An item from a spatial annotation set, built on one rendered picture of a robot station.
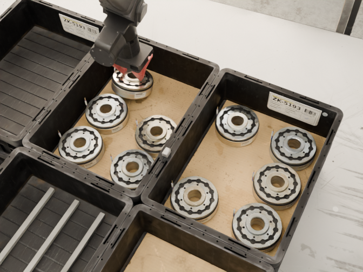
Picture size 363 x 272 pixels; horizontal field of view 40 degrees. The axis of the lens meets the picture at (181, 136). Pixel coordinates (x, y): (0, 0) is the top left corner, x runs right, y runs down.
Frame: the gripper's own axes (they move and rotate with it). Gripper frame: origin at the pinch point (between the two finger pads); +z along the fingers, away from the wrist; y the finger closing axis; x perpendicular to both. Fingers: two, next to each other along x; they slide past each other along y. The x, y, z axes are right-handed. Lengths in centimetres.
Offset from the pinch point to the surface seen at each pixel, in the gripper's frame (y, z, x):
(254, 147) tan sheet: 34.7, 4.9, -3.2
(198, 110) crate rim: 21.2, -5.1, -5.5
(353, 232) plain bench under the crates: 63, 17, -7
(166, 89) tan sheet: 7.5, 5.5, 3.0
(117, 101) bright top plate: -0.3, 2.3, -7.6
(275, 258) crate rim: 49, -7, -29
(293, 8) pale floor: 4, 95, 134
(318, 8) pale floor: 16, 96, 140
